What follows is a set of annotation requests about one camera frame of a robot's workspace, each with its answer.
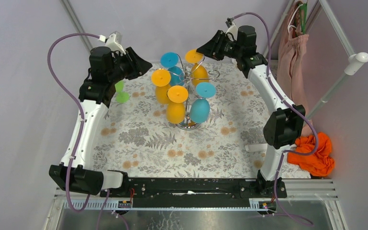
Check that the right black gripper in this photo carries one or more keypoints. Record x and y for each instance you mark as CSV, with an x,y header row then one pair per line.
x,y
212,48

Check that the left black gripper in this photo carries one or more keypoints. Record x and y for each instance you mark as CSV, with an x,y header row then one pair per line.
x,y
128,63

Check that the orange wine glass back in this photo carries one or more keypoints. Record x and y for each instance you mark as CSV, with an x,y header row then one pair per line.
x,y
198,73

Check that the orange wine glass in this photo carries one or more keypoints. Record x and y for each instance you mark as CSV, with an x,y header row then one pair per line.
x,y
161,79
198,73
175,112

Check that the green wine glass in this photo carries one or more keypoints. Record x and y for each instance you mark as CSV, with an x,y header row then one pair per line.
x,y
121,95

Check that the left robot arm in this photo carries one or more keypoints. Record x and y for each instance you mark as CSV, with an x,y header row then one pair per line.
x,y
75,171

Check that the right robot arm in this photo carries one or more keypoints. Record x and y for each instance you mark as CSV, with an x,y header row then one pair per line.
x,y
285,123

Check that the orange wine glass left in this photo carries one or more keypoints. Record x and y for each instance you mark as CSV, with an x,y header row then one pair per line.
x,y
161,79

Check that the blue wine glass back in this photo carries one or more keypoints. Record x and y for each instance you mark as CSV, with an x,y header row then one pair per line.
x,y
169,61

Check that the blue wine glass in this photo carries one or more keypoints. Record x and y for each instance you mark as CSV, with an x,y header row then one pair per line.
x,y
200,108
169,61

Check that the chrome wine glass rack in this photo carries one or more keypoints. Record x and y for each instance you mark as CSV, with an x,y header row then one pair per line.
x,y
213,74

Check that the orange wine glass front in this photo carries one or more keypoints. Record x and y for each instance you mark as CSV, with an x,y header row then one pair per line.
x,y
175,112

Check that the blue wine glass front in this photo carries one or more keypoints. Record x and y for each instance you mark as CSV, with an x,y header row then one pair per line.
x,y
200,108

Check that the floral tablecloth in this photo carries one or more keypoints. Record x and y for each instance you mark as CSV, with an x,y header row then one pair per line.
x,y
135,137

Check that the pink hanging cloth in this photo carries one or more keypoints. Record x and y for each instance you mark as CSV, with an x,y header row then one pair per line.
x,y
292,48

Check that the white pipe on table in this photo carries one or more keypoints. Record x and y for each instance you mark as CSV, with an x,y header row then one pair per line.
x,y
256,147

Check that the orange cloth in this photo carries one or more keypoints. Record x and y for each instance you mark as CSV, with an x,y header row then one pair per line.
x,y
319,163

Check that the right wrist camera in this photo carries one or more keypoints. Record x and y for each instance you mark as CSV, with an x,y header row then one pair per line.
x,y
232,30

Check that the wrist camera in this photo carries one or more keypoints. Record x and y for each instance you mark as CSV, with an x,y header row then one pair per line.
x,y
232,30
113,41

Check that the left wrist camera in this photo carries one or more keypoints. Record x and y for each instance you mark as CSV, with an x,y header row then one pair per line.
x,y
113,41

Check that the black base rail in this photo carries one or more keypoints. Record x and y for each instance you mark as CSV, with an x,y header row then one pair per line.
x,y
196,192

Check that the white pipe frame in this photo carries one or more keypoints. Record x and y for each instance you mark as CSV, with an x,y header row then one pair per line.
x,y
323,71

